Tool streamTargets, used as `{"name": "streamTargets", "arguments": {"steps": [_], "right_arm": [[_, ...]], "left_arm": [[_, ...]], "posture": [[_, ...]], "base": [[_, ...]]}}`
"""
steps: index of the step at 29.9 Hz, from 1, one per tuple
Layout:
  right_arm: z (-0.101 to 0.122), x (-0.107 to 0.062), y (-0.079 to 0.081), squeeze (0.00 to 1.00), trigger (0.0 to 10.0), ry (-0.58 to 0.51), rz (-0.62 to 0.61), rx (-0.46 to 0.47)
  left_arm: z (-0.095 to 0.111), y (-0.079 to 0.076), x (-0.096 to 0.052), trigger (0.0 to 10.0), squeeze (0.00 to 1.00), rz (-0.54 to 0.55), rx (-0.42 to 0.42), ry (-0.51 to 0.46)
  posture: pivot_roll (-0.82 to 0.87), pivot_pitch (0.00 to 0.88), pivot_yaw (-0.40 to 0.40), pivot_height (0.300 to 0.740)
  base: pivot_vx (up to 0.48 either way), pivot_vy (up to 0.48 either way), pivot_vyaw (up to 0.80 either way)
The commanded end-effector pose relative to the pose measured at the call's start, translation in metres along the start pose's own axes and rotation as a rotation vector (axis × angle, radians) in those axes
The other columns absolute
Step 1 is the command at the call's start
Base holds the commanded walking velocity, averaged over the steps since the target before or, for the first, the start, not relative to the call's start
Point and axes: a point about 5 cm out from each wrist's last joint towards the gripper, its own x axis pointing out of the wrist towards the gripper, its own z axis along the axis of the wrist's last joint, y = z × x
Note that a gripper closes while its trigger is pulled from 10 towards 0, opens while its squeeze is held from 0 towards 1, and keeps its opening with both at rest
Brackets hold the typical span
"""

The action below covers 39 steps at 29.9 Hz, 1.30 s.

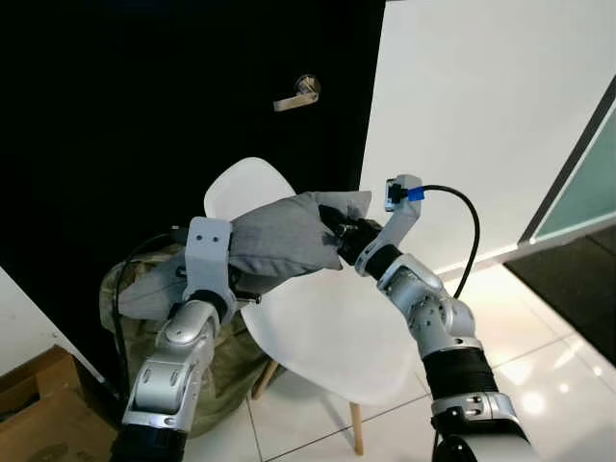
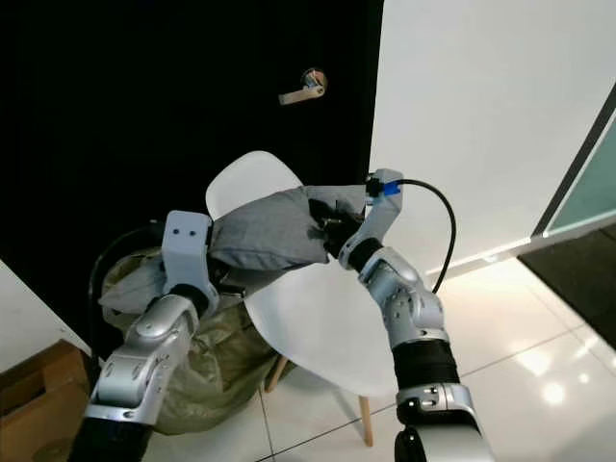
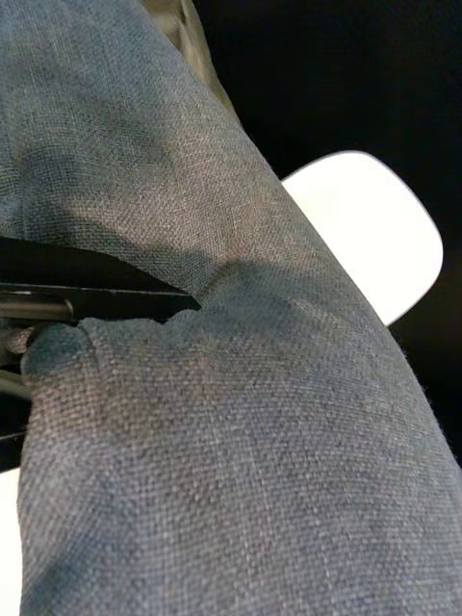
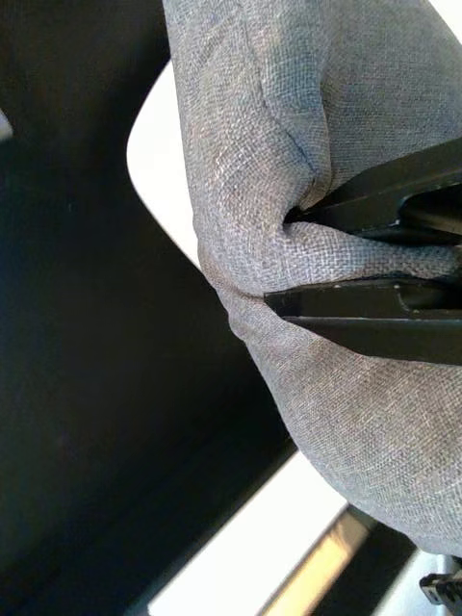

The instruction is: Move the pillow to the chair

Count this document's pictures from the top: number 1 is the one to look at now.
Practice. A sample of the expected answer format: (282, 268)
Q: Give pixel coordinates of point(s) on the grey pillow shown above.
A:
(279, 236)

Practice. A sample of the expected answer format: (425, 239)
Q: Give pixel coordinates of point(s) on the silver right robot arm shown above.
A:
(433, 318)

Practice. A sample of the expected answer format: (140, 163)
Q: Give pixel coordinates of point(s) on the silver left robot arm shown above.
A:
(173, 375)

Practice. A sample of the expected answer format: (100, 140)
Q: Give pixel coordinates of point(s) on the white plastic chair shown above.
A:
(327, 337)

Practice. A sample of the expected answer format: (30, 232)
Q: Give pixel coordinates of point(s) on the olive green sack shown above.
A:
(231, 375)

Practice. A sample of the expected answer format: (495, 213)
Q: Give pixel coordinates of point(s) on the black door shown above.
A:
(144, 96)

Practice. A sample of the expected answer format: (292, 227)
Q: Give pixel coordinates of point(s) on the black floor mat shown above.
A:
(577, 289)

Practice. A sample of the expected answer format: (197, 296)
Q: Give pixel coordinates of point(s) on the brown cardboard box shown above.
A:
(48, 414)

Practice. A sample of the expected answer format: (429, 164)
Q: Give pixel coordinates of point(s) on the teal glass panel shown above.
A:
(592, 183)

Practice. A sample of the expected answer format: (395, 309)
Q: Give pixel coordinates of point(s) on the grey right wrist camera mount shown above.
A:
(402, 217)

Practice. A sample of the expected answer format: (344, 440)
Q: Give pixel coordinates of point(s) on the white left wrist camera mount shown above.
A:
(207, 245)

